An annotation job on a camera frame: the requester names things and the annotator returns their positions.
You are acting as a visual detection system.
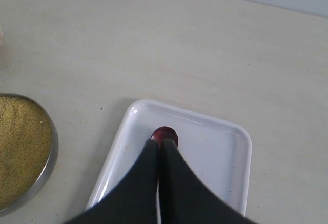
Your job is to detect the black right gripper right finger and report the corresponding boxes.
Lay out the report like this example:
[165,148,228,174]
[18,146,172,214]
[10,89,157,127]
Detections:
[159,139,254,223]

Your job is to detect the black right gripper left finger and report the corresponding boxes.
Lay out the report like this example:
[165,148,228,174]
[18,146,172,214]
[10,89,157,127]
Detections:
[67,140,159,223]

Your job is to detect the dark red wooden spoon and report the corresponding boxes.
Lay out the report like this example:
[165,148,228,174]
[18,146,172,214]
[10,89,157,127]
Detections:
[150,126,178,148]

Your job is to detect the white rectangular tray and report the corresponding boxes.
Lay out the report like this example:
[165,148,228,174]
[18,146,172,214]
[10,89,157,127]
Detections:
[87,100,252,221]

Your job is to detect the round metal bowl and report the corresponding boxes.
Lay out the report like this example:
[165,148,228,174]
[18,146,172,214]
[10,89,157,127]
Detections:
[0,93,59,217]

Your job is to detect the yellow millet grains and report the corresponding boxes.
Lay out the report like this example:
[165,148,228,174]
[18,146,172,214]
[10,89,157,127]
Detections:
[0,96,54,207]

